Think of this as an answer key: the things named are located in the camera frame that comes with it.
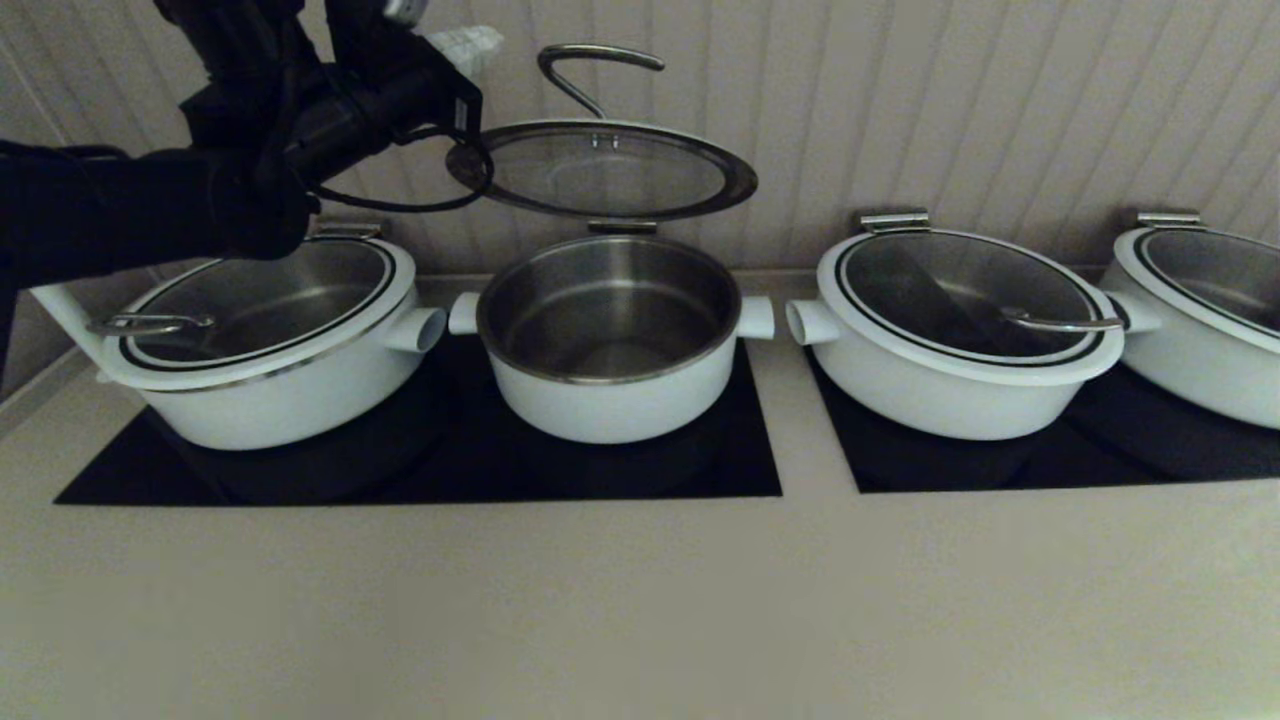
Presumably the small glass lid white rim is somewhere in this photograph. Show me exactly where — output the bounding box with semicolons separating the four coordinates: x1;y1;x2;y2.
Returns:
447;43;759;223

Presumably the wide white pot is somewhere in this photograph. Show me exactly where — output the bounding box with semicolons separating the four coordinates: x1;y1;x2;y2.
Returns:
100;305;449;451
785;300;1113;442
1100;290;1280;431

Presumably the deep white pot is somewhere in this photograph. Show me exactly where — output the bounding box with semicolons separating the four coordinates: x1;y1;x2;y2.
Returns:
450;235;776;445

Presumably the white pole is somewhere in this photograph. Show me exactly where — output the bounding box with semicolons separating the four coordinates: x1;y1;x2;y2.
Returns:
28;283;111;367

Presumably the black glass induction panel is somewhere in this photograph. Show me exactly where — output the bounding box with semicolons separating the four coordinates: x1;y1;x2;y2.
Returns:
55;335;783;505
805;350;1280;494

